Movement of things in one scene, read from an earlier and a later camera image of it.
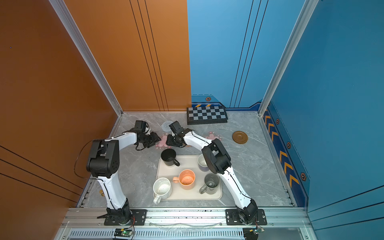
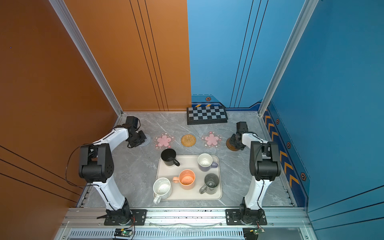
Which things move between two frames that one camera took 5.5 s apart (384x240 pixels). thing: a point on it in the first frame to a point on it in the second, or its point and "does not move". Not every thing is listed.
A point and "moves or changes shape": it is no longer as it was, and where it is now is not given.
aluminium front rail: (82, 218) does not move
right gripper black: (168, 141) to (232, 141)
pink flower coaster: (161, 144) does not move
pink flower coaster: (212, 135) does not move
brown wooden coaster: (240, 137) moves or changes shape
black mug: (168, 156) does not move
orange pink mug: (186, 179) does not move
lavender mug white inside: (202, 163) does not move
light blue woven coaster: (165, 126) moves or changes shape
